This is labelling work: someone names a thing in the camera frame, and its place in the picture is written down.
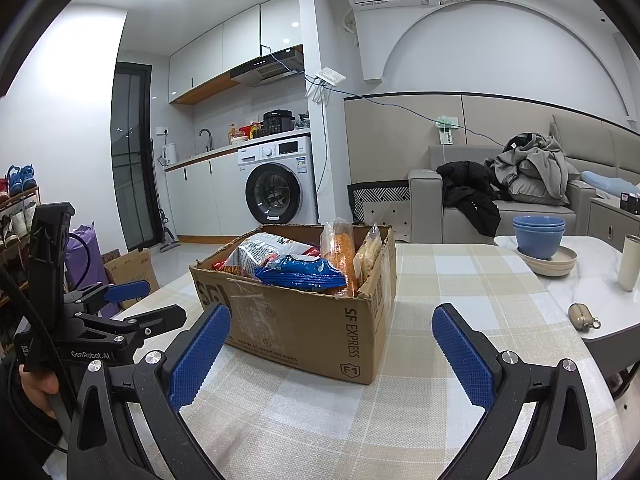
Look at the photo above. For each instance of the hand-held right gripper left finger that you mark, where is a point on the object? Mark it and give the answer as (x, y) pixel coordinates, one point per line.
(200, 355)

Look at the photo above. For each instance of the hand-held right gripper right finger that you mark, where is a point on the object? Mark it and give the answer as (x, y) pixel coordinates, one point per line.
(462, 355)

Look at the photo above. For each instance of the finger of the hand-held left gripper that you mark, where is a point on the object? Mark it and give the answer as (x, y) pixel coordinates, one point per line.
(130, 290)
(160, 316)

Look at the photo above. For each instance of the white red noodle snack bag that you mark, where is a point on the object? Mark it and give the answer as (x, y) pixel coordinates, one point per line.
(222, 266)
(260, 252)

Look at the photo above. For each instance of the large cardboard box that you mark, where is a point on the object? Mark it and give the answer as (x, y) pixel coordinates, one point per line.
(300, 330)

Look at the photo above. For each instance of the blue cookie packet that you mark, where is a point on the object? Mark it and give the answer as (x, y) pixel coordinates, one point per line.
(300, 272)

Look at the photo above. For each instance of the beige cracker pack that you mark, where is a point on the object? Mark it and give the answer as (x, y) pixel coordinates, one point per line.
(367, 255)

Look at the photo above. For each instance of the orange cracker pack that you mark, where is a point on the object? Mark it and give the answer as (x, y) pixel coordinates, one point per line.
(340, 250)

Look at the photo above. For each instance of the person's left hand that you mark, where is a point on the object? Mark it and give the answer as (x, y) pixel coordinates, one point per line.
(37, 385)

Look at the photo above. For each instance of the small cardboard box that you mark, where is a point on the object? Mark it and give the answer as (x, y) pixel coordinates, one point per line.
(132, 270)

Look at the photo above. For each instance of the purple bag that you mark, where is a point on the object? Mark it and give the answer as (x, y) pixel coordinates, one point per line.
(80, 250)

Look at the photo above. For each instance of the group of light shoes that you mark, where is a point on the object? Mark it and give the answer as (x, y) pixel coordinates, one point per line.
(15, 225)

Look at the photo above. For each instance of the stick vacuum cleaner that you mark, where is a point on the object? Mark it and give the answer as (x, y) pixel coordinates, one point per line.
(170, 245)

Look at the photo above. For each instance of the wooden shoe rack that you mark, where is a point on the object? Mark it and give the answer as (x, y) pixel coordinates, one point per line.
(25, 194)

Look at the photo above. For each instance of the beige plaid tablecloth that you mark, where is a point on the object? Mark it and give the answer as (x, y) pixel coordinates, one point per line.
(450, 285)

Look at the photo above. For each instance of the blue shoes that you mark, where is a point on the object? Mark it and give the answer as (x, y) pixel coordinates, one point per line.
(20, 180)

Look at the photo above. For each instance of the small beige pouch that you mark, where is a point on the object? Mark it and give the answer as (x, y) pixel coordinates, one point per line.
(580, 317)

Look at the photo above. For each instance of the white kitchen counter cabinets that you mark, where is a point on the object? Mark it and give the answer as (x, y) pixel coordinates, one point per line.
(210, 195)

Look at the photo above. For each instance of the dark glass door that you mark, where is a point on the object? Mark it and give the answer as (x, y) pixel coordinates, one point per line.
(130, 160)

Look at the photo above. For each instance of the blue bowl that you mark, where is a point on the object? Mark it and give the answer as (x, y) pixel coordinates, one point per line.
(540, 221)
(540, 247)

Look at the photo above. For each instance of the beige plate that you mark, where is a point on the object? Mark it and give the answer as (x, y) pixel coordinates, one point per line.
(562, 261)

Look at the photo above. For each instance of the white kettle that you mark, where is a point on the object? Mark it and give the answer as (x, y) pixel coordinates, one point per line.
(169, 154)

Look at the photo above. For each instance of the grey chair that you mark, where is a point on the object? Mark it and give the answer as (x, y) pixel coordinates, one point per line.
(615, 345)

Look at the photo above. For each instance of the black jacket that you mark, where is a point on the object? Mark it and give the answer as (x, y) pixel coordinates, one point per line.
(470, 200)

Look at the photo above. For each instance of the grey sofa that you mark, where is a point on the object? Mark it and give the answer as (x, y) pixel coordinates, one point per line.
(425, 200)

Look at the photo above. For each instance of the white washing machine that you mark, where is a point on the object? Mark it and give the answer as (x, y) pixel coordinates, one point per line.
(272, 195)

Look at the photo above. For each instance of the black kitchen faucet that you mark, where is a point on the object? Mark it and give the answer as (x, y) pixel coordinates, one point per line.
(210, 142)

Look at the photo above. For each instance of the black white patterned basket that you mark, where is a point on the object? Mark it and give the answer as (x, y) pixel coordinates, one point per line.
(380, 195)

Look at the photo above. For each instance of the orange bottle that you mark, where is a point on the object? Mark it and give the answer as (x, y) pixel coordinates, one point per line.
(232, 134)

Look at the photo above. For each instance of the white cup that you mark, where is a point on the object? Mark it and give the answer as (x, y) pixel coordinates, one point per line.
(629, 262)

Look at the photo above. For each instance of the grey side cabinet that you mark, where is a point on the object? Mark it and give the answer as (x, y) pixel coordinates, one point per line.
(607, 220)

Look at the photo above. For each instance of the red food packages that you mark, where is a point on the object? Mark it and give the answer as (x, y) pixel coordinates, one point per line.
(247, 130)

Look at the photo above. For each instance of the grey clothes pile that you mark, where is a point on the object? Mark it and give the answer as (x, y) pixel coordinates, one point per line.
(540, 170)

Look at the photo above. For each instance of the white power strip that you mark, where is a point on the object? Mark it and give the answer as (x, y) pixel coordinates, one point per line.
(445, 132)

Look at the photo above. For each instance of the light blue pillow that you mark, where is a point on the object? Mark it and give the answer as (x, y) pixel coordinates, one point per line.
(605, 182)

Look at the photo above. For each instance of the black pressure cooker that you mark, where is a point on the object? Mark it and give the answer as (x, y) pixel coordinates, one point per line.
(277, 121)

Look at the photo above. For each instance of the small black box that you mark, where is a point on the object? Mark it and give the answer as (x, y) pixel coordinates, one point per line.
(630, 201)

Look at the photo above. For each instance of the range hood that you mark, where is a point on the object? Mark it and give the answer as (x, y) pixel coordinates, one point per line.
(270, 67)

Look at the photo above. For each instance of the white router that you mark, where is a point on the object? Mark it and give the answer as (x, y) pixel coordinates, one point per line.
(331, 77)

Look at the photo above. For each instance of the white wall cabinets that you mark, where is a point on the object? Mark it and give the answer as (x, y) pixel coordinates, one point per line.
(240, 35)

